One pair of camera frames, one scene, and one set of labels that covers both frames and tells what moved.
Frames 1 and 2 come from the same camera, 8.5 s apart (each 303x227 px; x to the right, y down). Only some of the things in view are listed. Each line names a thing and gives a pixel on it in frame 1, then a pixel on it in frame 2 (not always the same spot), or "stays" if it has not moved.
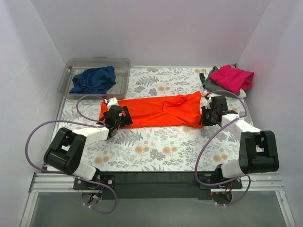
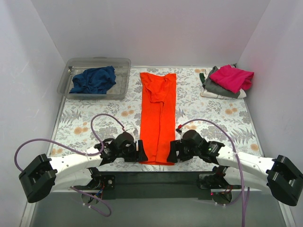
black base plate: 156,185 stays
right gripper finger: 205,120 to 172,157
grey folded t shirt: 210,85 stays
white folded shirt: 242,95 stays
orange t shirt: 179,111 to 157,120
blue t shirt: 94,80 stays
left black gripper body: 123,116 to 135,151
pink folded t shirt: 232,79 stays
